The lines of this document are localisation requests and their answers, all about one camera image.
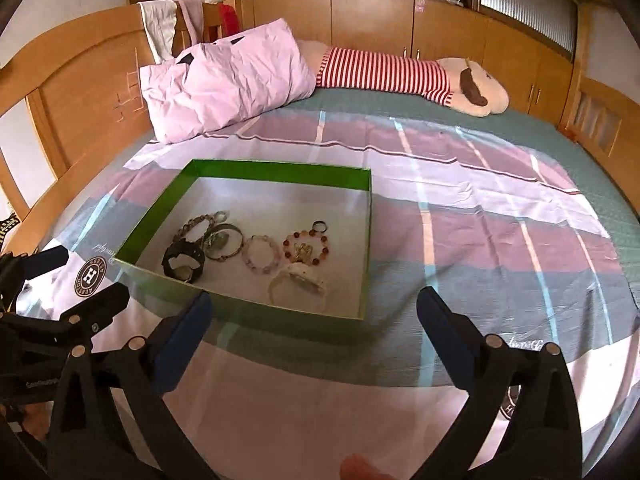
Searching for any pink hanging garment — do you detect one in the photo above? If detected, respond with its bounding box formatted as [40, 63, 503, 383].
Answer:
[175, 0, 207, 44]

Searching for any person's right hand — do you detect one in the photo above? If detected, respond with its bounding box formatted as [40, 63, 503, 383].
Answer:
[340, 454, 397, 480]

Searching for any pink pillow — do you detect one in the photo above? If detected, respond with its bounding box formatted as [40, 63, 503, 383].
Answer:
[139, 17, 317, 145]

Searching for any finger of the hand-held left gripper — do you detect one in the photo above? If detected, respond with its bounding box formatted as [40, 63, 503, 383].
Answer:
[0, 284, 130, 361]
[0, 246, 69, 292]

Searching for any black printed cloth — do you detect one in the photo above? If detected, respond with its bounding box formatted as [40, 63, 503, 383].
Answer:
[0, 210, 22, 257]

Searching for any pink bead bracelet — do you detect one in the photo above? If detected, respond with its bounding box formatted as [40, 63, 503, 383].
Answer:
[242, 234, 281, 275]

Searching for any brown bead bracelet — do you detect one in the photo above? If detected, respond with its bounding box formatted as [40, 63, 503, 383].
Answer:
[174, 210, 229, 247]

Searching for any wooden headboard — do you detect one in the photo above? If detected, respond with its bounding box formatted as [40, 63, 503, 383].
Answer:
[0, 2, 201, 256]

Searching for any white wrist watch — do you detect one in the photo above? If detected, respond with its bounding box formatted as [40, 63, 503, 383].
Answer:
[268, 262, 329, 304]

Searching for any frosted window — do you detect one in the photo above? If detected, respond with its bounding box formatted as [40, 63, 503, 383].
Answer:
[477, 0, 579, 58]

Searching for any teal bedspread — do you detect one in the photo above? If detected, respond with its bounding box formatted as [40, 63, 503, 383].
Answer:
[235, 85, 640, 281]

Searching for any red bead bracelet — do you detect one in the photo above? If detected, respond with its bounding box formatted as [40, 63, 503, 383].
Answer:
[282, 230, 331, 266]

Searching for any red cloth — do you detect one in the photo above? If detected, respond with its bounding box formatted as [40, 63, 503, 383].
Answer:
[217, 4, 241, 41]

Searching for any black wrist watch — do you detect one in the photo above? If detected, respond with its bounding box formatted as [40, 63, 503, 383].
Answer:
[161, 238, 207, 284]

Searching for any green cardboard box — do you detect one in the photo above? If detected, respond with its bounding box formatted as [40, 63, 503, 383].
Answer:
[112, 158, 373, 322]

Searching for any striped plush toy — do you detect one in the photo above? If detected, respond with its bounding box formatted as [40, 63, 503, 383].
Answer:
[299, 40, 510, 118]

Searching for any checked printed bed sheet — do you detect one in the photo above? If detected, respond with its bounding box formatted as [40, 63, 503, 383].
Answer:
[15, 107, 640, 480]

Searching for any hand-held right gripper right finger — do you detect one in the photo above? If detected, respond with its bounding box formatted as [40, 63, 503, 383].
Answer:
[415, 286, 584, 480]

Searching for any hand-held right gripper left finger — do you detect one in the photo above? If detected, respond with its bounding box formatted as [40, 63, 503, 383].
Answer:
[47, 290, 221, 480]

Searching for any silver bangle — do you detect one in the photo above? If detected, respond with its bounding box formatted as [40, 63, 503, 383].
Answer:
[202, 223, 245, 261]

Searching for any white hanging garment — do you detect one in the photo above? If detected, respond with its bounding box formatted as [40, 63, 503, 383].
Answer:
[137, 0, 180, 61]

